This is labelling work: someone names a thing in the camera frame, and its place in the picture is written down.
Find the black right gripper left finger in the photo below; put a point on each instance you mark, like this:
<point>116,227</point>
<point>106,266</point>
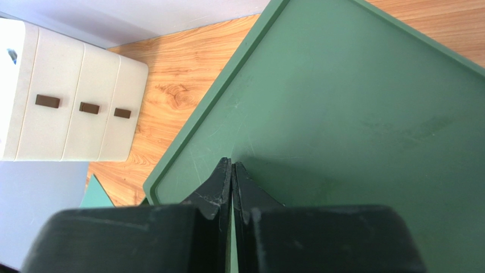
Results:
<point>191,236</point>

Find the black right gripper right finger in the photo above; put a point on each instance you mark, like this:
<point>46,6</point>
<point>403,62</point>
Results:
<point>346,238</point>

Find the teal green mat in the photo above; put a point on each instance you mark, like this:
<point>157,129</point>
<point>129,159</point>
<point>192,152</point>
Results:
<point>95,195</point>

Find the green drawer cabinet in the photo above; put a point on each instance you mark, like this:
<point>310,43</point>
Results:
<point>337,102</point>

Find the white drawer cabinet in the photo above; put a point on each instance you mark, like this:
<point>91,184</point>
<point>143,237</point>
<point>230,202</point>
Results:
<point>64,99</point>

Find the blue pen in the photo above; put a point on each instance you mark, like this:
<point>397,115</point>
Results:
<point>13,54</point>

